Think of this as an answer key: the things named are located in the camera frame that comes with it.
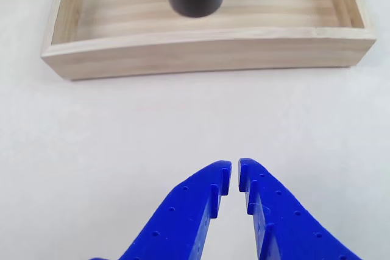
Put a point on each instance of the light wooden box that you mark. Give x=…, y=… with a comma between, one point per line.
x=198, y=53

